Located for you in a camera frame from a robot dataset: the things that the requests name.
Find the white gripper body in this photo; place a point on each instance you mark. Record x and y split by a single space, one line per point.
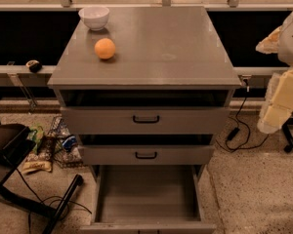
291 41

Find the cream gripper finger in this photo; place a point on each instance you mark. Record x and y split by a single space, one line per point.
271 88
272 120

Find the orange fruit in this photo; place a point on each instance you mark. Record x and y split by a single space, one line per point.
105 48

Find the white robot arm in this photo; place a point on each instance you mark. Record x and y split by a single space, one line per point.
285 50

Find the grey drawer cabinet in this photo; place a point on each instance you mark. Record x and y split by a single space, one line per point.
165 58

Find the grey open bottom drawer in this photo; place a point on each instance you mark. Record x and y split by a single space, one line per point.
147 200

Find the grey middle drawer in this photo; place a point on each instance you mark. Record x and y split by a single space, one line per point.
146 154

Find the grey top drawer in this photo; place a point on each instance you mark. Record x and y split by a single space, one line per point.
89 121

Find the black wheeled stand base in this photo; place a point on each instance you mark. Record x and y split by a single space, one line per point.
286 130

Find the white bowl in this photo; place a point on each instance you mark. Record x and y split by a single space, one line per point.
95 17

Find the blue item in basket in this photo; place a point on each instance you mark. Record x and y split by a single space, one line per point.
69 142

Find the black tape measure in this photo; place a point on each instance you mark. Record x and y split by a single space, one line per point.
34 66

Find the green snack bag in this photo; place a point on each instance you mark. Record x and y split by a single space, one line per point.
36 135

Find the yellow snack bag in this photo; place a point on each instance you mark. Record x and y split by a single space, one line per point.
42 161

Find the black chair leg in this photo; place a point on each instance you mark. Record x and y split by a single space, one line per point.
52 214

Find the black chair seat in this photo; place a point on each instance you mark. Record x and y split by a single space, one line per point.
14 146

